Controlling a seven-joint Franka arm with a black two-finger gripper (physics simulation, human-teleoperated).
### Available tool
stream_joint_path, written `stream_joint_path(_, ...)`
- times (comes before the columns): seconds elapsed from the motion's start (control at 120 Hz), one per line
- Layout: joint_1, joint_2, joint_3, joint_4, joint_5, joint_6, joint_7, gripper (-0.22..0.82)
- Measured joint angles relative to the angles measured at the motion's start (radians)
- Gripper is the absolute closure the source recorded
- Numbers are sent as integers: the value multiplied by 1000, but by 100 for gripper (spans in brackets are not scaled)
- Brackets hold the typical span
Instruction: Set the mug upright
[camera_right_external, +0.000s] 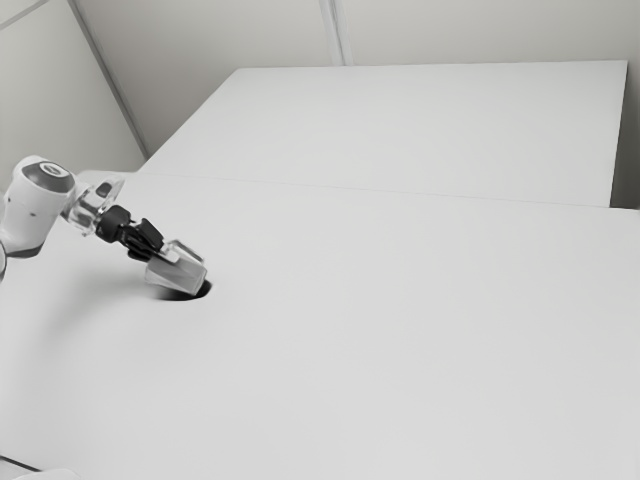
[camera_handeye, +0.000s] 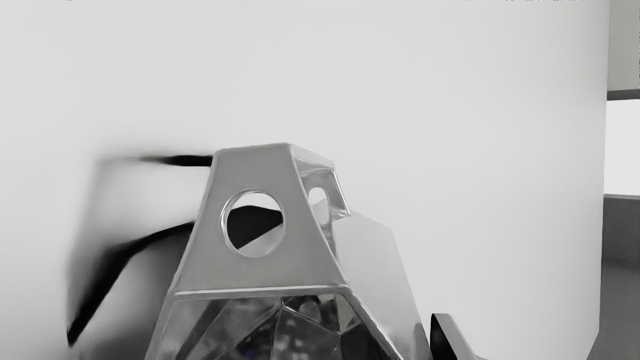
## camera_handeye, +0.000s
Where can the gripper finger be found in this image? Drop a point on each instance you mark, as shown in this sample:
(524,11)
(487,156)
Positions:
(447,340)

